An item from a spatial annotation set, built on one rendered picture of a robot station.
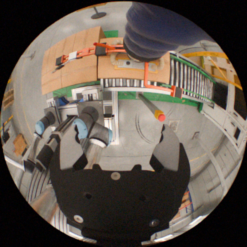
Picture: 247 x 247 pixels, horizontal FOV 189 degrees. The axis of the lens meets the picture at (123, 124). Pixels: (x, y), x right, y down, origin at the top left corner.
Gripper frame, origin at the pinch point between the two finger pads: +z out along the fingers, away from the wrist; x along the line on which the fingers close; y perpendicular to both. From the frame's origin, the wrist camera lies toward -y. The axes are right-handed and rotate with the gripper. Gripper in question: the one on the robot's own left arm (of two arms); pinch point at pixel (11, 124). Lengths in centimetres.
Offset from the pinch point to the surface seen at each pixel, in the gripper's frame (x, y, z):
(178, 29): 111, -19, 0
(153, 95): 162, 20, 152
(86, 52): 77, -30, 43
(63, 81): 15, -17, 98
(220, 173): 357, 133, -35
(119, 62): 99, -20, 50
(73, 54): 67, -31, 42
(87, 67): 56, -28, 98
